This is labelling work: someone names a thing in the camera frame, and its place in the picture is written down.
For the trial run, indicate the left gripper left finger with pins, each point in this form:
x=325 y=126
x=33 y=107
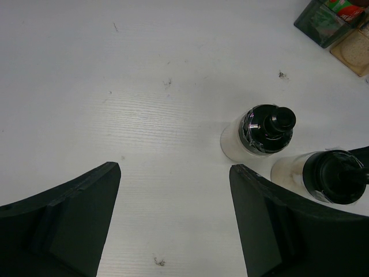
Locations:
x=61 y=231

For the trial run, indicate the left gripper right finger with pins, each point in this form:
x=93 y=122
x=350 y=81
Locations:
x=285 y=234

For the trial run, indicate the black-lid spice jar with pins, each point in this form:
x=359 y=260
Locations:
x=334 y=176

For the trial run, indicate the black-knob-lid spice jar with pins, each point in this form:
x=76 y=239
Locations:
x=262 y=131

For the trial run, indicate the grey plastic organizer bin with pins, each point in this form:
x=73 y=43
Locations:
x=322 y=25

